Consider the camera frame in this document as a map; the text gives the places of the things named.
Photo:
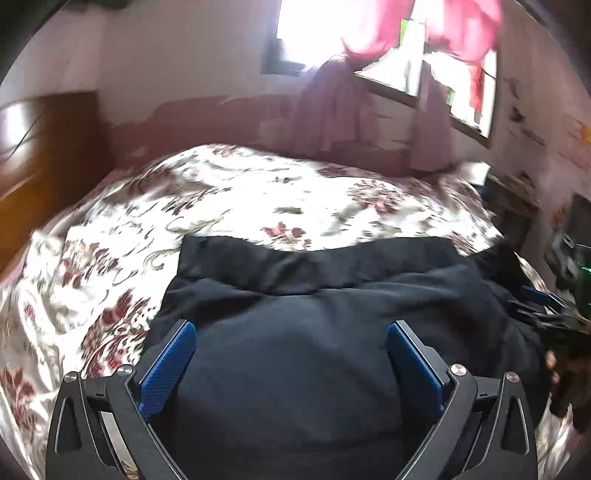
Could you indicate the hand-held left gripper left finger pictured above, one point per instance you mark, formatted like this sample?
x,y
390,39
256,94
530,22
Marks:
x,y
168,369

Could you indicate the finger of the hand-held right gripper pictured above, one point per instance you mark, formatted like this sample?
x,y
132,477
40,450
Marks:
x,y
545,318
535,294

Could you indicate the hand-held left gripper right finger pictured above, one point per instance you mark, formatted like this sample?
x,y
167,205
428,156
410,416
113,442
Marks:
x,y
415,369

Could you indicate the dark padded jacket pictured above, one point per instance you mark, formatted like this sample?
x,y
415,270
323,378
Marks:
x,y
295,360

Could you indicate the person's right hand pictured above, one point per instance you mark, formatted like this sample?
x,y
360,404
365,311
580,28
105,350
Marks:
x,y
556,369

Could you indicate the wooden bedside desk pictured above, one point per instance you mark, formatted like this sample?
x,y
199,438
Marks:
x,y
512,203

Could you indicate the floral bedspread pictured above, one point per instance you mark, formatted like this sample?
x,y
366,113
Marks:
x,y
207,194

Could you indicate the pink curtain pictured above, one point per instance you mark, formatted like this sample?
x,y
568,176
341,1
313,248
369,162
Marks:
x,y
332,101
434,129

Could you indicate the wooden headboard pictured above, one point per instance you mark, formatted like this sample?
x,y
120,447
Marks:
x,y
55,152

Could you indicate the window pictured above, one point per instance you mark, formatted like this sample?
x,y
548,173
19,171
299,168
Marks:
x,y
295,32

